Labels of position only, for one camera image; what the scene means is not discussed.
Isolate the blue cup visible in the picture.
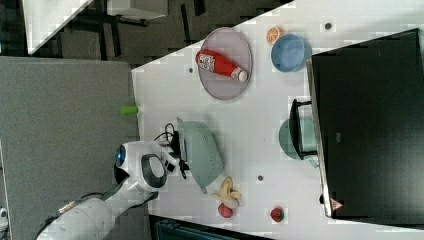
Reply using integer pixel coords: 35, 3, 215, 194
271, 33, 312, 73

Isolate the lime green toy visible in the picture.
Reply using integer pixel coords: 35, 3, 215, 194
120, 106, 144, 116

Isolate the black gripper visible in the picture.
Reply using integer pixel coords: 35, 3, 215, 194
170, 131, 189, 179

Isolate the black toaster oven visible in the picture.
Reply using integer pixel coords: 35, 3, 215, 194
289, 29, 424, 229

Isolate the peeled banana toy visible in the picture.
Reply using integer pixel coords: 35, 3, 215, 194
211, 177, 241, 209

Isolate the red ketchup bottle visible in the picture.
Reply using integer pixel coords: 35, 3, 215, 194
195, 49, 248, 82

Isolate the red apple toy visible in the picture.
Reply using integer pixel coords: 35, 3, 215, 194
218, 203, 233, 218

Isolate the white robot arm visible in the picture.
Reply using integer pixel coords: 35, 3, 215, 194
35, 132, 181, 240

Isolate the grey oval plate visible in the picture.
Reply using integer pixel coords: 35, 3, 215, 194
195, 27, 253, 101

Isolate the mint green strainer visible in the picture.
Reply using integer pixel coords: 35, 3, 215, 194
177, 118, 224, 194

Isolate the mint green cup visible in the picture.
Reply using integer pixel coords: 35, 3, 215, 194
279, 118, 319, 168

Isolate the strawberry toy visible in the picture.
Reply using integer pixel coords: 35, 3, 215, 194
270, 207, 284, 222

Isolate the orange slice toy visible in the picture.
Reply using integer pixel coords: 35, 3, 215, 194
266, 26, 284, 44

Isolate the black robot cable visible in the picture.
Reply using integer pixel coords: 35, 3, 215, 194
153, 122, 178, 143

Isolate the black cylinder container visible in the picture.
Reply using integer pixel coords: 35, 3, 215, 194
114, 166, 129, 184

